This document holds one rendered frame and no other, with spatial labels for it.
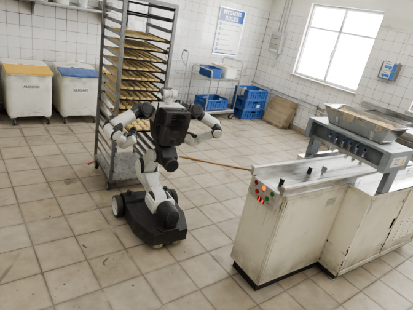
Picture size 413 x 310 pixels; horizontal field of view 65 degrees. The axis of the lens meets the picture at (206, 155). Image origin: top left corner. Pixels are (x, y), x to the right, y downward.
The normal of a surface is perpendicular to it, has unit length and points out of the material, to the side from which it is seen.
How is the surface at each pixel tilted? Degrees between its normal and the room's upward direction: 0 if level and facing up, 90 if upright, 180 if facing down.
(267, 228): 90
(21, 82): 91
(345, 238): 90
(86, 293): 0
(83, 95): 91
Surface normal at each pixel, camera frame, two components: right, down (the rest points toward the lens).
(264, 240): -0.82, 0.07
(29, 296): 0.18, -0.90
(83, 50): 0.58, 0.42
